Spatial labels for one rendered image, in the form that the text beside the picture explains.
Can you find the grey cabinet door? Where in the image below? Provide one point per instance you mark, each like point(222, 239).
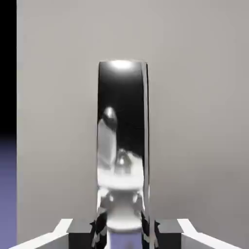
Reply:
point(194, 116)

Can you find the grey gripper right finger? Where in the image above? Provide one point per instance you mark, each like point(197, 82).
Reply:
point(171, 233)

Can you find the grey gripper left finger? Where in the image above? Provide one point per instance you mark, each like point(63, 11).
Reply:
point(77, 233)

